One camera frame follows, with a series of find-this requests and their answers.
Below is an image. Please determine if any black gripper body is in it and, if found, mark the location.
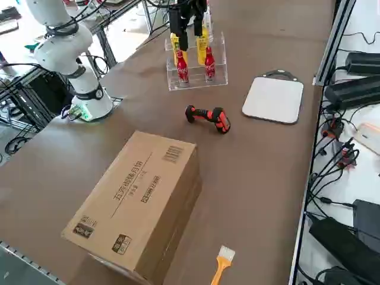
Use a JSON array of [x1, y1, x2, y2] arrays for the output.
[[177, 0, 208, 20]]

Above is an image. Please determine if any orange black barcode scanner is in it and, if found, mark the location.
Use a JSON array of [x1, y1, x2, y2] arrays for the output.
[[184, 104, 233, 135]]

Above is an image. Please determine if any brown cardboard box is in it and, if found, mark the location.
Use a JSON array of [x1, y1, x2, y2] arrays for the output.
[[61, 130, 204, 285]]

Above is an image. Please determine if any yellow drink bottle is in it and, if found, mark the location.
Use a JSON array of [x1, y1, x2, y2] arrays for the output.
[[196, 26, 210, 67], [170, 33, 188, 68]]

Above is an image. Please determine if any red cola bottle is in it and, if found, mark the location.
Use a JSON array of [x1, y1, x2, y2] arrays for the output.
[[204, 46, 217, 83], [176, 49, 190, 86]]

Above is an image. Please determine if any clear acrylic stepped shelf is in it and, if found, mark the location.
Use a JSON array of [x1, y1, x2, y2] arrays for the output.
[[164, 31, 229, 91]]

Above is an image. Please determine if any black power adapter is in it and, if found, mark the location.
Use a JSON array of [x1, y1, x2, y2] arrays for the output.
[[308, 216, 380, 284], [345, 52, 380, 75], [325, 75, 380, 109], [353, 199, 380, 256]]

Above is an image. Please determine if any black red power strip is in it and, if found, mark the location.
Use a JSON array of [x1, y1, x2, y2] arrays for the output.
[[323, 117, 345, 139]]

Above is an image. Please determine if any white power strip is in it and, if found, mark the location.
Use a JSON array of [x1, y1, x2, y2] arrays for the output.
[[356, 122, 380, 155]]

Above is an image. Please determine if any white board black handle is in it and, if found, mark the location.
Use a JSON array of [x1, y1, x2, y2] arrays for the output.
[[242, 69, 305, 126]]

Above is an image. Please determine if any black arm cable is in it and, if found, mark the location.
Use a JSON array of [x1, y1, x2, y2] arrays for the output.
[[46, 0, 140, 38]]

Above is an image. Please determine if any aluminium frame post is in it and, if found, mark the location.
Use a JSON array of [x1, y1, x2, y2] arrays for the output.
[[315, 0, 356, 87]]

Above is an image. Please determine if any orange handled brush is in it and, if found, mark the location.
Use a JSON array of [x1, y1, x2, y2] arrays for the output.
[[210, 245, 236, 285]]

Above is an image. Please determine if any aluminium frame rail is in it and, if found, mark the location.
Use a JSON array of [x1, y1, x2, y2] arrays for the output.
[[0, 239, 65, 285]]

